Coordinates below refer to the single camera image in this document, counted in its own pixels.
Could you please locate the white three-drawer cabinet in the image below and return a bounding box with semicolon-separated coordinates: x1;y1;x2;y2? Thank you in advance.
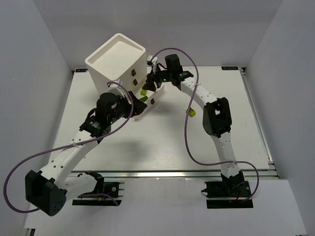
85;32;165;121

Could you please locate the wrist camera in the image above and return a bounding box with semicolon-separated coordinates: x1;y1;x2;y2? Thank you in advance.
147;55;158;74
106;81;127;97

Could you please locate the yellow-green brick from plate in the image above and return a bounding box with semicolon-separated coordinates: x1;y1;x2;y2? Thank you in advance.
186;108;196;118

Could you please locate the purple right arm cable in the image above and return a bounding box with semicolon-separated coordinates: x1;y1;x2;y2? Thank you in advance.
154;48;260;201

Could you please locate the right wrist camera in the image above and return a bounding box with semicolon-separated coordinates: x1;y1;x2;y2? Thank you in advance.
147;55;158;74

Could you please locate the yellow-green and green lego stack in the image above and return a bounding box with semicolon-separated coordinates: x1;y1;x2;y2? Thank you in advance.
139;96;148;103

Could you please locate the aluminium table rail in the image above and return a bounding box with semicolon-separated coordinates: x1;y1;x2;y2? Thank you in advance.
68;166;279;179

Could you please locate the blue label sticker right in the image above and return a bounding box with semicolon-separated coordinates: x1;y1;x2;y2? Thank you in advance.
221;66;239;70

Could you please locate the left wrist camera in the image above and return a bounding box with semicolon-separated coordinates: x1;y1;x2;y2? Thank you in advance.
106;81;127;97

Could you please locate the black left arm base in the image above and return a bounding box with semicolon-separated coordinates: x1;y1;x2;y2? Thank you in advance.
72;171;125;207

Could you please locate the blue label sticker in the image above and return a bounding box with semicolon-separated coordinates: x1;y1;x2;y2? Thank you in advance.
221;66;239;70
75;68;88;73

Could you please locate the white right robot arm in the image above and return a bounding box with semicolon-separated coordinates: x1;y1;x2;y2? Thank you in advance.
143;54;244;189

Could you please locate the blue label sticker left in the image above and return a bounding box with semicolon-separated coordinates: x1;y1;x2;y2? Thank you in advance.
75;68;88;73

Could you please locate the yellow-green lego brick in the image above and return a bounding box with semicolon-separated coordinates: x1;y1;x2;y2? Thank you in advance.
140;89;147;96

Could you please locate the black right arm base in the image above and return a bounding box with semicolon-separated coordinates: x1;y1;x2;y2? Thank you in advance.
201;181;253;209

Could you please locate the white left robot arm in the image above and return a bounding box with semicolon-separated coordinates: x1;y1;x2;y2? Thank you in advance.
25;92;147;216

